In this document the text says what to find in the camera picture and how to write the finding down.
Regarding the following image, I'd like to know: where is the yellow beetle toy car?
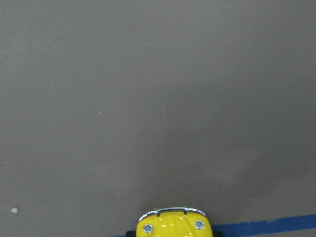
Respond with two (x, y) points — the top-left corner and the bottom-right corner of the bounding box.
(135, 207), (214, 237)

